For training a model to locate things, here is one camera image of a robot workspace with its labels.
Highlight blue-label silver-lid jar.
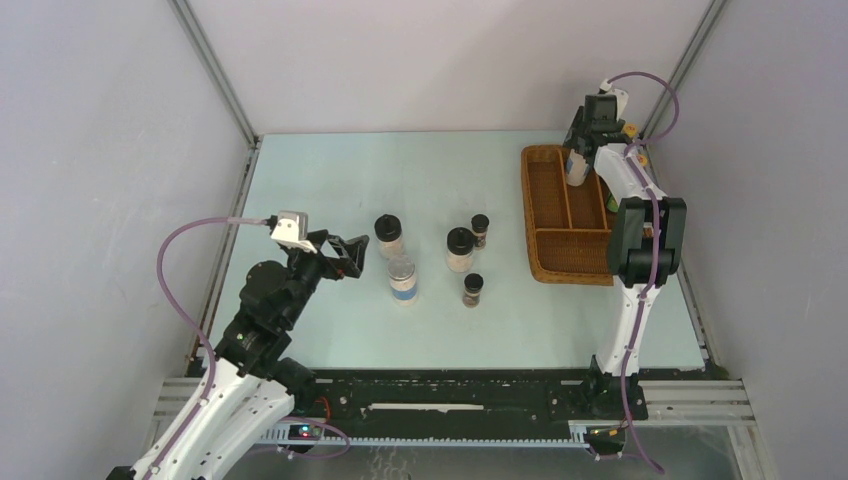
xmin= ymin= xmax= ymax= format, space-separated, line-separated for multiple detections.
xmin=387 ymin=255 xmax=418 ymax=306
xmin=565 ymin=150 xmax=591 ymax=187

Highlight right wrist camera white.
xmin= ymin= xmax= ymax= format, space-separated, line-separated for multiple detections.
xmin=598 ymin=79 xmax=629 ymax=120

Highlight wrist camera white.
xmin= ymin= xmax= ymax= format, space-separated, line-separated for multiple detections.
xmin=266 ymin=211 xmax=318 ymax=254
xmin=598 ymin=79 xmax=629 ymax=120

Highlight front black-lid spice jar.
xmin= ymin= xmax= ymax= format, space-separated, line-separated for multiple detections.
xmin=462 ymin=273 xmax=484 ymax=308

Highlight small black-lid spice jar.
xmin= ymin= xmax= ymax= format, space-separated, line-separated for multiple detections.
xmin=471 ymin=213 xmax=490 ymax=250

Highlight aluminium corner frame right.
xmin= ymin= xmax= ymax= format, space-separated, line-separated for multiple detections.
xmin=642 ymin=0 xmax=730 ymax=137

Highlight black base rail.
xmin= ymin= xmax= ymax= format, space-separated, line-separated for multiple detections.
xmin=231 ymin=367 xmax=651 ymax=446

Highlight wicker divided basket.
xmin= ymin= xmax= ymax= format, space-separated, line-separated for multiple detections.
xmin=520 ymin=145 xmax=614 ymax=287

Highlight black-spout-lid jar white beads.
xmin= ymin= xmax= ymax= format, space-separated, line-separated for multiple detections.
xmin=374 ymin=214 xmax=405 ymax=260

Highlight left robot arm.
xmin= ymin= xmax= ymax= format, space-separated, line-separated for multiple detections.
xmin=109 ymin=230 xmax=369 ymax=479

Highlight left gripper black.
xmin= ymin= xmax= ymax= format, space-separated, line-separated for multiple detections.
xmin=281 ymin=230 xmax=369 ymax=326

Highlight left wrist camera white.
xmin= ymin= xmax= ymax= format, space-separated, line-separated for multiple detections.
xmin=266 ymin=211 xmax=318 ymax=254

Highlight aluminium corner frame left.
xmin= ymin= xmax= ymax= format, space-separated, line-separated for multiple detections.
xmin=168 ymin=0 xmax=259 ymax=149

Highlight large black-lid jar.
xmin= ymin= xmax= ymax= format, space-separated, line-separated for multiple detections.
xmin=446 ymin=227 xmax=476 ymax=273

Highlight aluminium corner frame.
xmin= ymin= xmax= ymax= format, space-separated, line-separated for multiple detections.
xmin=168 ymin=0 xmax=259 ymax=149
xmin=642 ymin=0 xmax=730 ymax=137

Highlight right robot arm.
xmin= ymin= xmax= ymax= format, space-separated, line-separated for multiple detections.
xmin=563 ymin=88 xmax=687 ymax=418

